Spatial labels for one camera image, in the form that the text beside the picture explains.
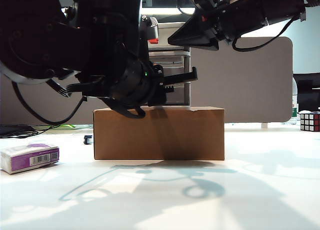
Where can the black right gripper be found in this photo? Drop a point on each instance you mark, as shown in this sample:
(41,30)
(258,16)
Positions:
(228,19)

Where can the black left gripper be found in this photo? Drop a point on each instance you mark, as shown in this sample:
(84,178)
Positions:
(157,89)

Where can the white drawer cabinet frame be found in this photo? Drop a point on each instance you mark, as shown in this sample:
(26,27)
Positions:
(170,25)

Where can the purple white napkin pack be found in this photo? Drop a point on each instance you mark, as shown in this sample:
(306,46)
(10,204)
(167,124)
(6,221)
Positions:
(22,161)

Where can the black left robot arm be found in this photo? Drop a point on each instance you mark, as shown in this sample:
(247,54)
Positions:
(50,39)

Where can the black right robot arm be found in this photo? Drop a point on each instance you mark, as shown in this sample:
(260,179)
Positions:
(270,7)

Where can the long ceiling light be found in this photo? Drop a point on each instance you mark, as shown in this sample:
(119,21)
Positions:
(165,10)

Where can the brown cardboard box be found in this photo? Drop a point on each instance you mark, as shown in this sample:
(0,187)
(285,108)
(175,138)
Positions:
(160,134)

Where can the grey desk partition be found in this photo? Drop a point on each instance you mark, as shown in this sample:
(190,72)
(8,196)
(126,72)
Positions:
(250,89)

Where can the small black clip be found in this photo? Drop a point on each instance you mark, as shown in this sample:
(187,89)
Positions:
(87,140)

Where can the small green item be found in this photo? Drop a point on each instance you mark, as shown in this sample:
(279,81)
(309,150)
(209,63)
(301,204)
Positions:
(67,126)

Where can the clear bottle green label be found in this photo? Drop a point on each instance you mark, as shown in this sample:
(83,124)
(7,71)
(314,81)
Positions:
(294,112)

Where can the black rubiks cube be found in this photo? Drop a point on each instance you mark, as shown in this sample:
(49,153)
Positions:
(310,122)

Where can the black flat pad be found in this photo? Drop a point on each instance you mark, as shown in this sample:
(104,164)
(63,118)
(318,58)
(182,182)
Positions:
(12,129)

